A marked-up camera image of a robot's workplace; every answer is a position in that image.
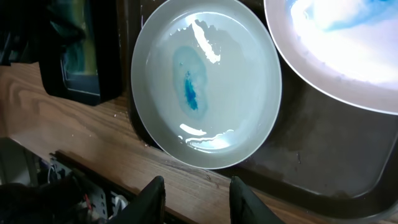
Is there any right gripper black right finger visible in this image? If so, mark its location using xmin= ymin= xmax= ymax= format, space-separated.
xmin=229 ymin=176 xmax=284 ymax=224

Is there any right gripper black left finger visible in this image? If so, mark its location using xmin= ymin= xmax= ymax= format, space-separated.
xmin=108 ymin=175 xmax=165 ymax=224

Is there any white plate blue stain front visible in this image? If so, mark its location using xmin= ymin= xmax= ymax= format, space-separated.
xmin=131 ymin=0 xmax=282 ymax=169

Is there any white plate blue stain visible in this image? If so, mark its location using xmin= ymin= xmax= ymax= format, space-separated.
xmin=264 ymin=0 xmax=397 ymax=115
xmin=131 ymin=0 xmax=282 ymax=169

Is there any dark brown serving tray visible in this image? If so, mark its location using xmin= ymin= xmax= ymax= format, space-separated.
xmin=119 ymin=1 xmax=397 ymax=223

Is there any black water basin tray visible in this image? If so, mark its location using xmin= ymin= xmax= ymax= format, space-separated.
xmin=38 ymin=0 xmax=123 ymax=106

